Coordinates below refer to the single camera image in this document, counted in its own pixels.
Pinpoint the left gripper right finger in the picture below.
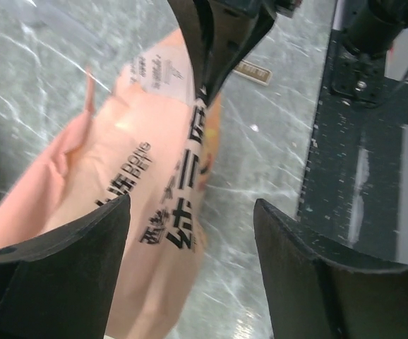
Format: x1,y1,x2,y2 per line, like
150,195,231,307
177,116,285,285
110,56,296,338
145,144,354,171
253,199,408,338

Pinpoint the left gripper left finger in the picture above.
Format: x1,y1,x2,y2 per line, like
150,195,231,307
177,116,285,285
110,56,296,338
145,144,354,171
0,196,130,339

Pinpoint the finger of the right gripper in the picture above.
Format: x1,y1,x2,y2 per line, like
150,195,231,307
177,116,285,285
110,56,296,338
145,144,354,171
167,0,277,107

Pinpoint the small wooden comb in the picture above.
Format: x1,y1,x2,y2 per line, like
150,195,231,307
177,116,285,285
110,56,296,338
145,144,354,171
234,60,272,86

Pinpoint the pink cat litter bag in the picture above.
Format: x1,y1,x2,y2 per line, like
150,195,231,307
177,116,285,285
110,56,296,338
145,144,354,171
0,30,221,338

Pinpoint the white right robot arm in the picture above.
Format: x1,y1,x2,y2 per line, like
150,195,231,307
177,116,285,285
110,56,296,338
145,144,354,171
169,1,408,107

